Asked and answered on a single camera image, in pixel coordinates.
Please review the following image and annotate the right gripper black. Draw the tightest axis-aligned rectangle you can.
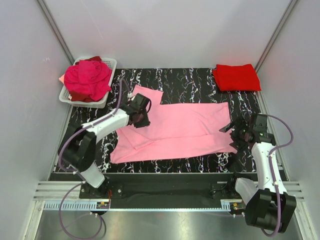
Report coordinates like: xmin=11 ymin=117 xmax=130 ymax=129
xmin=219 ymin=115 xmax=252 ymax=153

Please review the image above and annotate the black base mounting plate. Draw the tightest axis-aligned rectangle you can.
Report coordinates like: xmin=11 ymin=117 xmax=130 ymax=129
xmin=79 ymin=172 xmax=257 ymax=211

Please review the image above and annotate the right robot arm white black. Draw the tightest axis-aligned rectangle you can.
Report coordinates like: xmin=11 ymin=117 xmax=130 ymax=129
xmin=220 ymin=113 xmax=297 ymax=237

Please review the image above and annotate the crumpled magenta t shirt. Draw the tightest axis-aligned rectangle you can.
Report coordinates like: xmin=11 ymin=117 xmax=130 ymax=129
xmin=63 ymin=57 xmax=113 ymax=103

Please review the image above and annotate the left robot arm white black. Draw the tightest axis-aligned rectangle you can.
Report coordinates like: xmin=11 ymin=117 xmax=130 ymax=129
xmin=58 ymin=93 xmax=152 ymax=198

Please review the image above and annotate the folded red t shirt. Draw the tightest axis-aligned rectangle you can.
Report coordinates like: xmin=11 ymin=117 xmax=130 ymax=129
xmin=212 ymin=64 xmax=261 ymax=92

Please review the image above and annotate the aluminium rail front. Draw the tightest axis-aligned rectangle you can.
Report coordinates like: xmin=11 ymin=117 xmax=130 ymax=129
xmin=32 ymin=181 xmax=307 ymax=213

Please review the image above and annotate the light pink t shirt in basket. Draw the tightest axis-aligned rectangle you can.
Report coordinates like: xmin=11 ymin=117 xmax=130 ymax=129
xmin=59 ymin=74 xmax=65 ymax=83

